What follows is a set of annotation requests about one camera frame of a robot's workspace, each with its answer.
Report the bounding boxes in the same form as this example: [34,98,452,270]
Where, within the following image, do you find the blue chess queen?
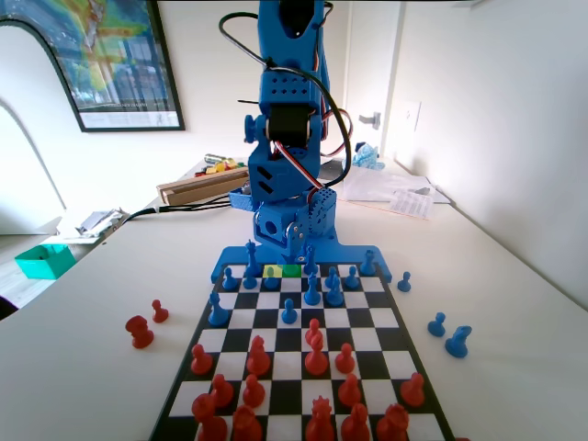
[304,244,321,277]

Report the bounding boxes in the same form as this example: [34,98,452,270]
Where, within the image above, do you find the blue chess king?
[243,238,261,279]

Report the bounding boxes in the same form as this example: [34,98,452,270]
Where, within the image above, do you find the blue chess bishop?
[208,290,230,327]
[303,272,322,308]

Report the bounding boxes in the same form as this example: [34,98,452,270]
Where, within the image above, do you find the blue chess knight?
[444,324,473,359]
[324,275,344,308]

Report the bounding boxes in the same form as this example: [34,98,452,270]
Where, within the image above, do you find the black and white chessboard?
[147,261,456,441]

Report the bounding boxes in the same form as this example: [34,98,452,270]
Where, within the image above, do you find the red chess bishop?
[245,334,272,378]
[340,402,371,441]

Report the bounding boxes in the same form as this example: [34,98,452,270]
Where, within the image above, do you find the red chess queen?
[304,397,335,441]

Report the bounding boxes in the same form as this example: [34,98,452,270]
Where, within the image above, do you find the dark grey pad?
[321,158,346,181]

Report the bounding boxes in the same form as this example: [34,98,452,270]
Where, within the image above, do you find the blue fuzzy toy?
[351,141,386,171]

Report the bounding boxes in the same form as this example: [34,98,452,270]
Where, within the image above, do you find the printed paper sheet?
[388,187,435,221]

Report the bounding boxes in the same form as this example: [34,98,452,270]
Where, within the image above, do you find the white paper sheet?
[393,172,454,206]

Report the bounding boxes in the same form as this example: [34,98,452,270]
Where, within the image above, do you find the crumpled grey white packaging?
[75,207,132,238]

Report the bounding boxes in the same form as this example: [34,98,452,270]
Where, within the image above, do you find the black framed map poster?
[0,0,187,133]

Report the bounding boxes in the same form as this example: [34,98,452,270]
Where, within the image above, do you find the teal plastic box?
[13,243,76,280]

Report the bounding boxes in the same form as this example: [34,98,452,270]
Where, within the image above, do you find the red white servo wire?
[273,17,357,192]

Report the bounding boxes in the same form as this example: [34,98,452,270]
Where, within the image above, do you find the black table cable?
[158,199,240,215]
[119,192,240,226]

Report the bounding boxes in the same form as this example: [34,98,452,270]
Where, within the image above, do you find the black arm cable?
[218,11,354,187]

